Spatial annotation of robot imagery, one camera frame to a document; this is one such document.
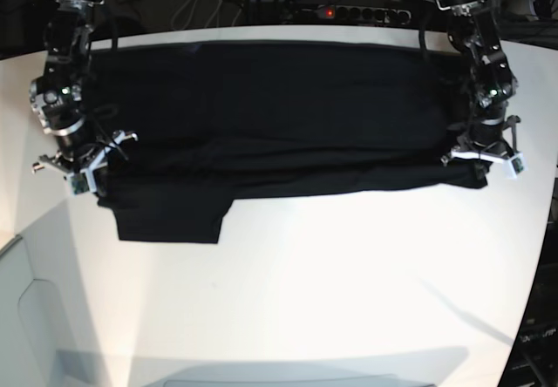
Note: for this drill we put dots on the black power strip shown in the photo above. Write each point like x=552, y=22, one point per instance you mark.
x=357, y=15

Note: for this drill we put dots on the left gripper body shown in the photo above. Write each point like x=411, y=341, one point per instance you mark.
x=490, y=140

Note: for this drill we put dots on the black T-shirt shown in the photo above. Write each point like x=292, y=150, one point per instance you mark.
x=224, y=122

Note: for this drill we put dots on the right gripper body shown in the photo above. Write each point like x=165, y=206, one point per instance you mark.
x=86, y=160

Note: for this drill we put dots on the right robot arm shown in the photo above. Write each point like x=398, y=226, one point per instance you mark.
x=57, y=98

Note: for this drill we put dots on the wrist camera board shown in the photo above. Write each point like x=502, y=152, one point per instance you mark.
x=82, y=183
x=516, y=165

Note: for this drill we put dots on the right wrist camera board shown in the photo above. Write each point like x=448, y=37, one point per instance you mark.
x=82, y=183

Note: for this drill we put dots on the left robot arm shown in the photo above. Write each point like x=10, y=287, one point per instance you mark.
x=490, y=83

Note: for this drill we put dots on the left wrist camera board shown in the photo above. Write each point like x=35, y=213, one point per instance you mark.
x=516, y=165

